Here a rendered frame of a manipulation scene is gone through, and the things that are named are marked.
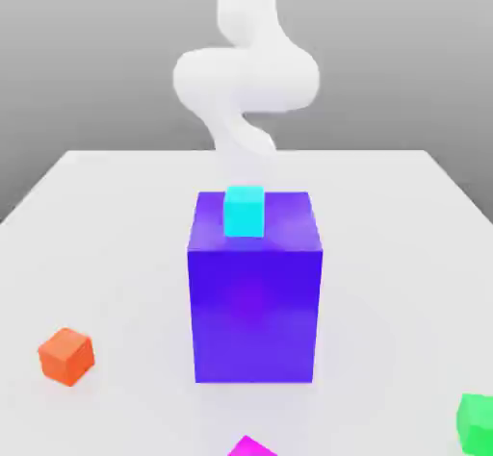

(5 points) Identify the small cyan cube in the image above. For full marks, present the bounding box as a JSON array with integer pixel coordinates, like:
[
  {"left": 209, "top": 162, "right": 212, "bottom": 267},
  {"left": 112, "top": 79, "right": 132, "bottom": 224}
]
[{"left": 222, "top": 185, "right": 266, "bottom": 239}]

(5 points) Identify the small orange cube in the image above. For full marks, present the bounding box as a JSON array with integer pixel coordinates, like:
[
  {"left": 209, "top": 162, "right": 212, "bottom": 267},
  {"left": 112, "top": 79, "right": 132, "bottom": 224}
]
[{"left": 37, "top": 327, "right": 96, "bottom": 388}]

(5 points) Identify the small magenta cube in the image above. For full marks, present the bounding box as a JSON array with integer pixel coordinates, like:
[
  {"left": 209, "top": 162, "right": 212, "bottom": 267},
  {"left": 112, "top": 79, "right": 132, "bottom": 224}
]
[{"left": 226, "top": 435, "right": 278, "bottom": 456}]

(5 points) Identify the small green cube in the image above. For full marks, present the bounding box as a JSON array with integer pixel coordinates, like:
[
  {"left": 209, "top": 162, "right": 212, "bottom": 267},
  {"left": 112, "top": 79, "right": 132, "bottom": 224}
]
[{"left": 455, "top": 393, "right": 493, "bottom": 456}]

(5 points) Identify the large purple box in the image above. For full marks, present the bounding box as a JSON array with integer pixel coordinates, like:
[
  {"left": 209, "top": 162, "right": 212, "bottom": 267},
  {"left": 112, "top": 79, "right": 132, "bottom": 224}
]
[{"left": 187, "top": 190, "right": 324, "bottom": 385}]

